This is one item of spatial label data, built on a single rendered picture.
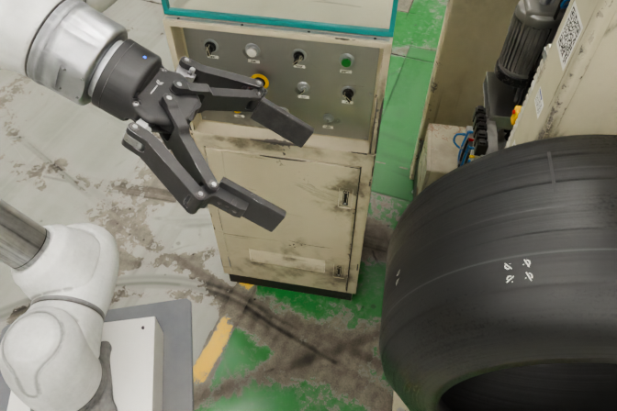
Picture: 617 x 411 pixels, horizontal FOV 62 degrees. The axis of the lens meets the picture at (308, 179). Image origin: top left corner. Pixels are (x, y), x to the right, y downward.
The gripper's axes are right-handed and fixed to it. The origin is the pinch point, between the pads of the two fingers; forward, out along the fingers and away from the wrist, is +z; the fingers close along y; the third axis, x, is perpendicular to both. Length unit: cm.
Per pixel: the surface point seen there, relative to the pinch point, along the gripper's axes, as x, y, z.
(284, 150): -61, -73, 12
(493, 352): -4.5, 4.7, 32.4
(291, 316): -136, -73, 55
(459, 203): -1.5, -13.6, 24.9
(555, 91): 10.9, -34.4, 33.1
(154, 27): -182, -255, -76
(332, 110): -42, -76, 16
